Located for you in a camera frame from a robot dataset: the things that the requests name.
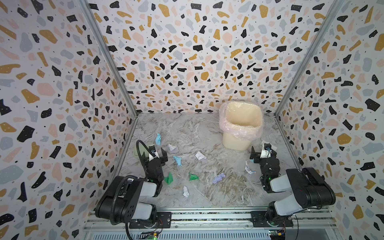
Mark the light blue scrap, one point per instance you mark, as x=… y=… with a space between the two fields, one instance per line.
x=158 y=139
x=178 y=160

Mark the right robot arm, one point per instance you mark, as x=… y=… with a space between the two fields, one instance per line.
x=309 y=190

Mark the light blue scrap far left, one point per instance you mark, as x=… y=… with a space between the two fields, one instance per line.
x=158 y=139

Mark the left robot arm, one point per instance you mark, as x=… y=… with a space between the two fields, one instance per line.
x=121 y=203

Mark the green dustpan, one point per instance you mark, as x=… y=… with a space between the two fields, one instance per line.
x=141 y=150

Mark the lavender scrap centre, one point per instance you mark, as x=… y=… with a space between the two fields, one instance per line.
x=219 y=178

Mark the corner aluminium post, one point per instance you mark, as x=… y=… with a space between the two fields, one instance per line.
x=334 y=8
x=84 y=5

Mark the white printed scrap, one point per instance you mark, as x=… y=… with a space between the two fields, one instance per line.
x=248 y=169

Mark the white scrap near left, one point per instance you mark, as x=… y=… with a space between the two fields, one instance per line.
x=171 y=147

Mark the green scrap centre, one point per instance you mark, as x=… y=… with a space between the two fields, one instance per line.
x=193 y=177

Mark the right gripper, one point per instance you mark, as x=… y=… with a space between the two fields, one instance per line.
x=258 y=156

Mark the cream trash bin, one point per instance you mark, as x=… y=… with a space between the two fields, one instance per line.
x=238 y=126

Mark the light blue scrap centre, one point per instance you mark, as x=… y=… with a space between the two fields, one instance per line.
x=178 y=160

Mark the green scrap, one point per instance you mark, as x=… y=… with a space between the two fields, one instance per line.
x=193 y=177
x=169 y=179

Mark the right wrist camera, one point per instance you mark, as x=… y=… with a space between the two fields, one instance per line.
x=268 y=150

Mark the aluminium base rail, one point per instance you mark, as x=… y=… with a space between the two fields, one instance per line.
x=238 y=223

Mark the pink plastic bin liner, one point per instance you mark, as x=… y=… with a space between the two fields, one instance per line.
x=240 y=130

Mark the left corner aluminium post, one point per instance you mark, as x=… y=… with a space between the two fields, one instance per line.
x=84 y=5

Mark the green scrap left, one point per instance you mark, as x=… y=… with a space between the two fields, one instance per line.
x=169 y=179

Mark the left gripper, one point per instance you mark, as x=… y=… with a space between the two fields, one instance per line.
x=162 y=157

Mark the right corner aluminium post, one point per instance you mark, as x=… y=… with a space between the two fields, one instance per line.
x=334 y=8

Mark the white scrap centre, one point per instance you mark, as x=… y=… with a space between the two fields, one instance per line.
x=200 y=156

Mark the white scrap front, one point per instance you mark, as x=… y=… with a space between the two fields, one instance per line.
x=185 y=192

